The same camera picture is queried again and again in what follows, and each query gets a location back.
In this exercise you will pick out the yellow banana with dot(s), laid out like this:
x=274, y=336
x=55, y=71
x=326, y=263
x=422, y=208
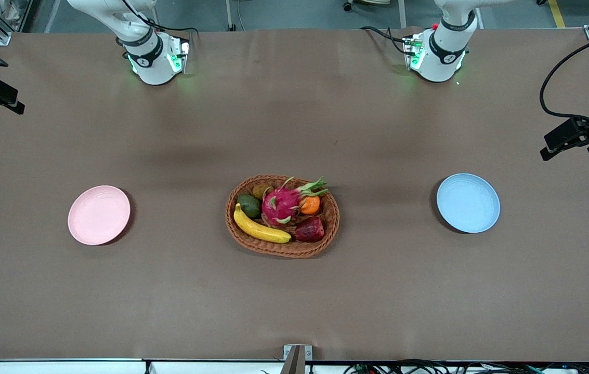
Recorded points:
x=258, y=229

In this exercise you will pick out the dark red apple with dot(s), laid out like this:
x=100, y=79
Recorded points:
x=310, y=230

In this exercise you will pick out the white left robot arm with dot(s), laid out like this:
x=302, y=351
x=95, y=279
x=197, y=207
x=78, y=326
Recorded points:
x=437, y=65

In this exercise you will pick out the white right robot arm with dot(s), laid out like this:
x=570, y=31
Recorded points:
x=154, y=67

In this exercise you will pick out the light blue round plate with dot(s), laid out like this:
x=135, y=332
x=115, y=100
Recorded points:
x=468, y=202

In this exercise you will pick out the pink round plate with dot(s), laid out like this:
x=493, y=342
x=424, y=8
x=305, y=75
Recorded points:
x=97, y=215

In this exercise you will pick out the grey metal leg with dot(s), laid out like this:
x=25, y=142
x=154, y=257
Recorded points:
x=402, y=14
x=230, y=15

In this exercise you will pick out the green avocado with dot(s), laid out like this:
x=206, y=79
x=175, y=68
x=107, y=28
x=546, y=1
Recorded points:
x=249, y=205

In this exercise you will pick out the brown kiwi fruit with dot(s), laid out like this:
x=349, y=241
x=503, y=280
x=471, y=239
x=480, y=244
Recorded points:
x=261, y=191

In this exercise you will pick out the orange tangerine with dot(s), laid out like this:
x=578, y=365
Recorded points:
x=311, y=206

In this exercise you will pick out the pink dragon fruit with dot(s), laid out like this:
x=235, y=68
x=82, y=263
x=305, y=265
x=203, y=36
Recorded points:
x=279, y=205

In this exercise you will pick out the brown woven wicker basket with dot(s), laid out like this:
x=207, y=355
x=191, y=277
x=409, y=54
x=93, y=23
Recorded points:
x=278, y=248

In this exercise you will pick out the white table edge rail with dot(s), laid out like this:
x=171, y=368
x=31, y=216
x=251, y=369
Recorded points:
x=65, y=366

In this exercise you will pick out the grey metal camera bracket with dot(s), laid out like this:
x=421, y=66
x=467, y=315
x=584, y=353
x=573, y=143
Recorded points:
x=297, y=358

